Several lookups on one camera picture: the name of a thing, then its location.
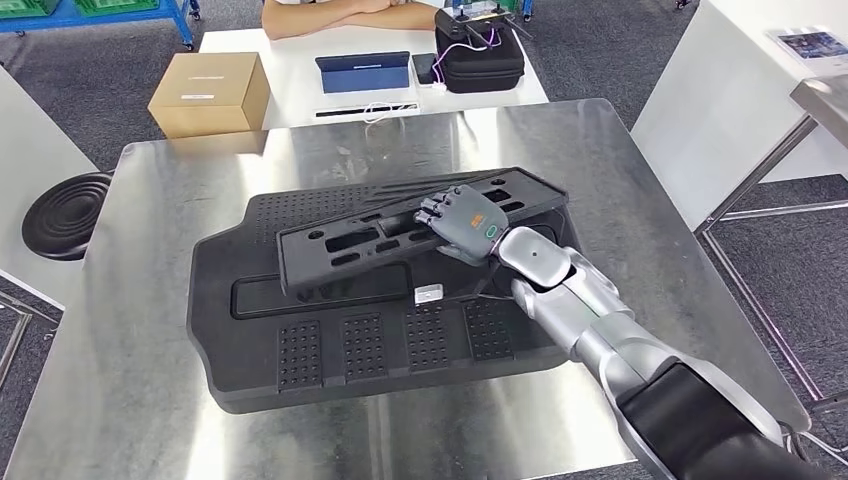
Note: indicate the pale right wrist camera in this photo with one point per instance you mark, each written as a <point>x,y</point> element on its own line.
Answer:
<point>429,293</point>

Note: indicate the white counter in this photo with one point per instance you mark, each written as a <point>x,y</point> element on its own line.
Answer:
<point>715,99</point>

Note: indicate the black zip case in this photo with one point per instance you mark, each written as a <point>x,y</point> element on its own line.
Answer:
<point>484,69</point>

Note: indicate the printed brochure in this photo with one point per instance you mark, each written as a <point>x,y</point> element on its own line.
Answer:
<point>811,45</point>

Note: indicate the black phone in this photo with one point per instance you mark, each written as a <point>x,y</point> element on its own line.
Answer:
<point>424,68</point>

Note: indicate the black ribbed round base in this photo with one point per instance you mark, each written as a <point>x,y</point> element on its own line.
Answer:
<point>66,215</point>

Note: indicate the green plastic crate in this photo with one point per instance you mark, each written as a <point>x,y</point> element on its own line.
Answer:
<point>112,5</point>
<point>26,6</point>

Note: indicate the blue cart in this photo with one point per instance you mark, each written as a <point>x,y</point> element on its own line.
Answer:
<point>166,10</point>

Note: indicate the white panel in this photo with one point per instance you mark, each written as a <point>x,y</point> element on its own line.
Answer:
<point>33,199</point>

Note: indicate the black plastic frame part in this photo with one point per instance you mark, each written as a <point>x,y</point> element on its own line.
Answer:
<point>318,265</point>

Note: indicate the remote controller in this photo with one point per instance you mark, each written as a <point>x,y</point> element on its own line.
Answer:
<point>477,13</point>

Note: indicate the blue tablet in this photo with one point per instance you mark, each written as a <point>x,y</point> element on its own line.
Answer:
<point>364,76</point>

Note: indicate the person's left forearm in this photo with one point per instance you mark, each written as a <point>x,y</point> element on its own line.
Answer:
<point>411,16</point>

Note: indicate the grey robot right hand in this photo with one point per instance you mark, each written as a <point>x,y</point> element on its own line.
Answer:
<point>470,222</point>

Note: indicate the person's right forearm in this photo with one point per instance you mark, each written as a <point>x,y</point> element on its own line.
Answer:
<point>298,23</point>

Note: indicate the steel side table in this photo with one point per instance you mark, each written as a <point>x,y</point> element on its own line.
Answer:
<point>825,99</point>

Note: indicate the brown cardboard box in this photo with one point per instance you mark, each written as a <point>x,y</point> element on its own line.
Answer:
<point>199,93</point>

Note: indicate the black foam fixture tray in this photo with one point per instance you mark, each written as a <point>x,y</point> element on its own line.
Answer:
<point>331,378</point>

